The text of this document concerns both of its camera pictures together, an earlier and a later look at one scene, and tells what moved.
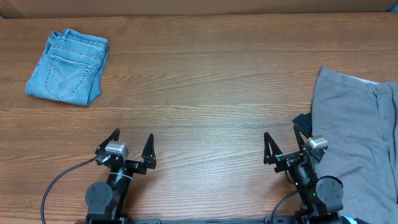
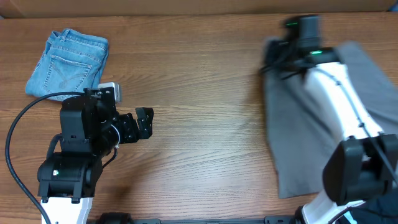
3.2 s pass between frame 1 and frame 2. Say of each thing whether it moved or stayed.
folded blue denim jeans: stayed
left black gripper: moved
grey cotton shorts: moved
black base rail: stayed
